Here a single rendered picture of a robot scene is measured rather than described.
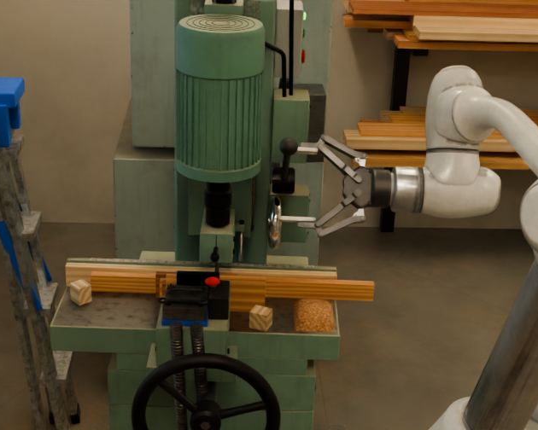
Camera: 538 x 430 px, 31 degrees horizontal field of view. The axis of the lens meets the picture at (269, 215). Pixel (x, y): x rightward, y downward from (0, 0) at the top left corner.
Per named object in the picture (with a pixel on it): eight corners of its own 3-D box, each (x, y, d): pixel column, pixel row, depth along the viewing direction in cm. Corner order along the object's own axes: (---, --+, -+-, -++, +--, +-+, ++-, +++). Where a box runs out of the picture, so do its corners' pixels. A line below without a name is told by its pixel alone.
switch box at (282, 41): (273, 78, 226) (276, 8, 220) (273, 66, 236) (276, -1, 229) (300, 78, 226) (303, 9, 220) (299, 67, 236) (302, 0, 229)
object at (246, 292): (166, 309, 211) (166, 276, 208) (166, 305, 213) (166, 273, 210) (264, 312, 212) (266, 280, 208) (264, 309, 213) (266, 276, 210)
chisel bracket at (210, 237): (199, 269, 211) (199, 233, 207) (203, 241, 223) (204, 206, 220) (234, 270, 211) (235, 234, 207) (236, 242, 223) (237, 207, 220)
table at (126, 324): (39, 375, 197) (38, 350, 195) (68, 302, 225) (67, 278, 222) (342, 386, 197) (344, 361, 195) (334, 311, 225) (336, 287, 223)
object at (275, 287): (90, 291, 217) (90, 275, 216) (92, 287, 219) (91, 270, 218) (372, 301, 218) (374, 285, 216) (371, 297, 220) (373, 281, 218)
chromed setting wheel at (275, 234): (267, 258, 223) (269, 207, 218) (267, 235, 234) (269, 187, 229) (280, 258, 223) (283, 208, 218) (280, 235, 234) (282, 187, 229)
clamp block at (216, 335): (154, 367, 196) (153, 328, 192) (160, 332, 208) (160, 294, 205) (228, 369, 196) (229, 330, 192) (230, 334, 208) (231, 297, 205)
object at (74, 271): (66, 286, 219) (65, 266, 217) (67, 281, 221) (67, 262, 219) (336, 295, 220) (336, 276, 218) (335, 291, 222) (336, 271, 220)
